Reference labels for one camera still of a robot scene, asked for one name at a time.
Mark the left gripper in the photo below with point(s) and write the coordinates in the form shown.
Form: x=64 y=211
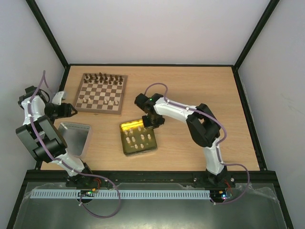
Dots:
x=66 y=112

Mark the wooden chess board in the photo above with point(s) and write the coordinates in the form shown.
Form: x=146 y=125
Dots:
x=101 y=93

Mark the silver tin lid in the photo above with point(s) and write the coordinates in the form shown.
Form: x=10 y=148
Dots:
x=77 y=137

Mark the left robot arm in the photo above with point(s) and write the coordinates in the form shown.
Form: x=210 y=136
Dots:
x=44 y=141

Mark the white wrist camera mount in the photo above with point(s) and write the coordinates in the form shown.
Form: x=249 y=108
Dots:
x=59 y=97

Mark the black frame rail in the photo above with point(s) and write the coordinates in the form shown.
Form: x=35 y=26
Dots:
x=192 y=178

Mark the gold tin with pieces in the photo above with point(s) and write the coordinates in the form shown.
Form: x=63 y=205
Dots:
x=136 y=139

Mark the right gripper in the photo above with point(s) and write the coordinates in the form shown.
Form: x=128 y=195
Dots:
x=153 y=121

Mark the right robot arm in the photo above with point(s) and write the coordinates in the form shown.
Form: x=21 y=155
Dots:
x=202 y=124

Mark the grey slotted cable duct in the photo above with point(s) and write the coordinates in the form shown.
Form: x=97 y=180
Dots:
x=123 y=194

